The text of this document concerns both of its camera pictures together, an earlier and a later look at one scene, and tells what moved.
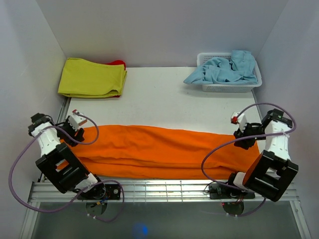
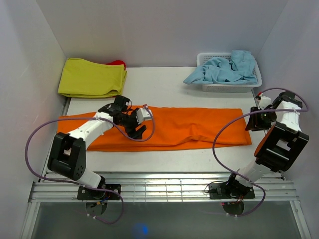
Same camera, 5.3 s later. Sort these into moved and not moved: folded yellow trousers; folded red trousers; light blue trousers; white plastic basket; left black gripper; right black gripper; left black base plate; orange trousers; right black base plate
Moved: left black gripper; orange trousers; right black gripper
Not moved: light blue trousers; right black base plate; folded red trousers; white plastic basket; folded yellow trousers; left black base plate
